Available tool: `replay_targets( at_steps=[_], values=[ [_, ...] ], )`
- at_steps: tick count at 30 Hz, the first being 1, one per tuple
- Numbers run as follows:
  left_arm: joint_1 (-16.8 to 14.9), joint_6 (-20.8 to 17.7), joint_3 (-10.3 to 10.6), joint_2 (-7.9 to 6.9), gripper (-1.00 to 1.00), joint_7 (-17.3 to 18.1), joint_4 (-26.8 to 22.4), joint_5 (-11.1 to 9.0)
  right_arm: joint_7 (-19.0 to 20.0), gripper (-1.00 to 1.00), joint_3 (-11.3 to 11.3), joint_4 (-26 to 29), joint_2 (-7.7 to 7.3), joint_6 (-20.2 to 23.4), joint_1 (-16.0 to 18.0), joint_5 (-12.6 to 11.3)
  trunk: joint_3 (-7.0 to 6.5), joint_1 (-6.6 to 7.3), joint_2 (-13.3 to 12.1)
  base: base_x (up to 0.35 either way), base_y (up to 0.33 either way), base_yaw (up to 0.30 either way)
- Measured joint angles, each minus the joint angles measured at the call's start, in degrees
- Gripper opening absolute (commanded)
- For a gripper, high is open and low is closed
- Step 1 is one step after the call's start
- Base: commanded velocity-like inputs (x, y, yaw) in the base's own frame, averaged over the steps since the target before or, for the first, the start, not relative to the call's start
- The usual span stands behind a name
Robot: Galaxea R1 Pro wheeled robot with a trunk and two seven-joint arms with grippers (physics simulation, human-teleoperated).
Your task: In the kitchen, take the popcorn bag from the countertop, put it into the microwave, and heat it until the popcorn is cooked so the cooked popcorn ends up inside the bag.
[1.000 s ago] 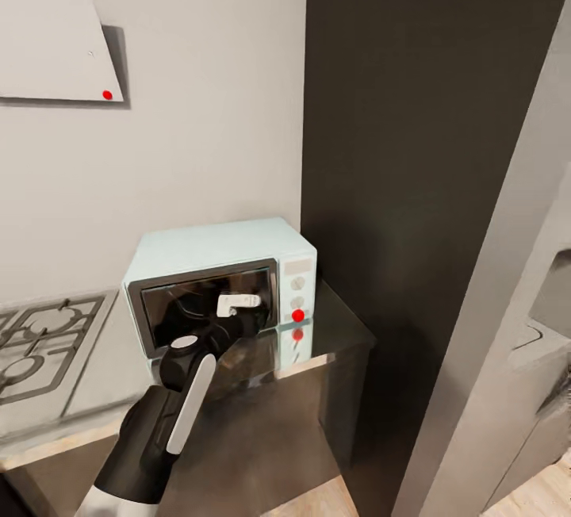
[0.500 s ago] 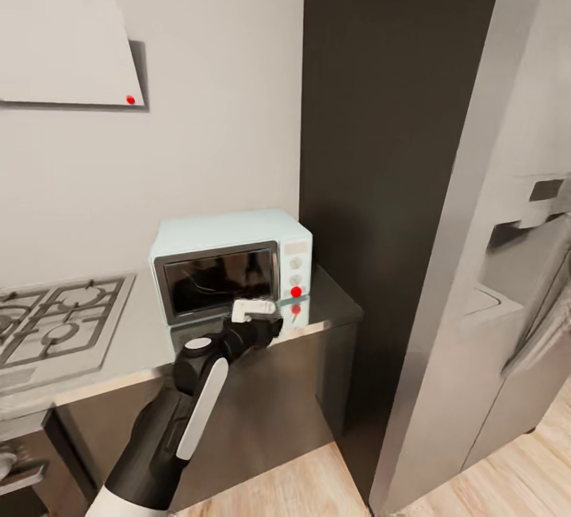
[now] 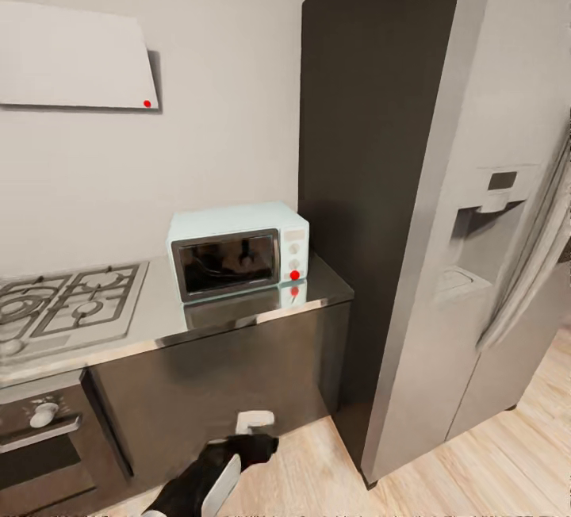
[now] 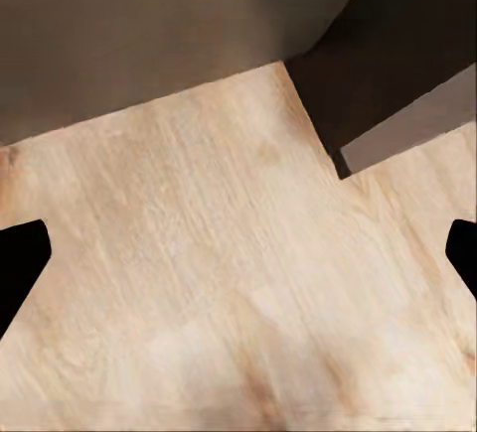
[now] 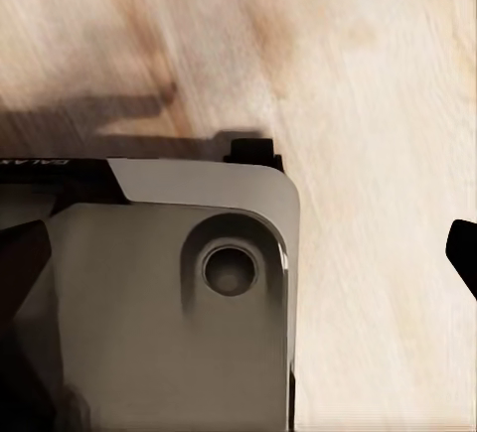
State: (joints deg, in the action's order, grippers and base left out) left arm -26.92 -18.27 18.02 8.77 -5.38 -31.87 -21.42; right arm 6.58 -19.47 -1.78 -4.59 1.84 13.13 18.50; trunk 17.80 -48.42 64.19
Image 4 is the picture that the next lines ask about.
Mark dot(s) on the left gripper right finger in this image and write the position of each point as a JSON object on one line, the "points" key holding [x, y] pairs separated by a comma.
{"points": [[461, 249]]}

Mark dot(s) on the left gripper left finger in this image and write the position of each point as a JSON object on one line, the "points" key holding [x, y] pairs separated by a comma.
{"points": [[25, 250]]}

